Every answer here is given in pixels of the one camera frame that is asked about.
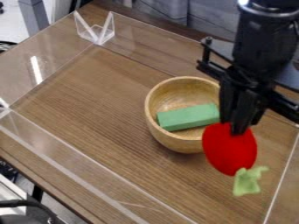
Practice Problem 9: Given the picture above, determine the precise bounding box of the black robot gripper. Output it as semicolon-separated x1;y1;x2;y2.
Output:
194;3;299;137

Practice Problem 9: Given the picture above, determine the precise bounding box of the light wooden bowl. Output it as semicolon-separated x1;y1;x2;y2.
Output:
144;76;220;154

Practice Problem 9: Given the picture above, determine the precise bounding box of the red plush strawberry fruit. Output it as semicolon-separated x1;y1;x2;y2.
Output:
201;123;268;197

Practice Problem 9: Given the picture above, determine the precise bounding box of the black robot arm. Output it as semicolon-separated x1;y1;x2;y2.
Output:
197;0;299;135

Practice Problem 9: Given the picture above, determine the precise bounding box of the green rectangular block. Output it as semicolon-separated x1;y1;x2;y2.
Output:
156;103;220;131

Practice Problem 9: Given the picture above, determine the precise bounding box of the black table leg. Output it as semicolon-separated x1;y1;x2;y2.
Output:
31;185;42;202

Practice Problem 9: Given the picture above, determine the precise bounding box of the clear acrylic enclosure wall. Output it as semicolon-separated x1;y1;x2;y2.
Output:
0;17;299;224

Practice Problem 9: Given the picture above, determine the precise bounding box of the clear acrylic corner bracket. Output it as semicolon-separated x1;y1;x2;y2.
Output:
73;10;114;46

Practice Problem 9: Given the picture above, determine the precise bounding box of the grey post top left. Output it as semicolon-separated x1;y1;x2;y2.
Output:
17;0;49;36

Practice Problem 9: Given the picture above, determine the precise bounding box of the black cable lower left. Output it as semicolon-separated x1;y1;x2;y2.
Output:
0;199;55;224

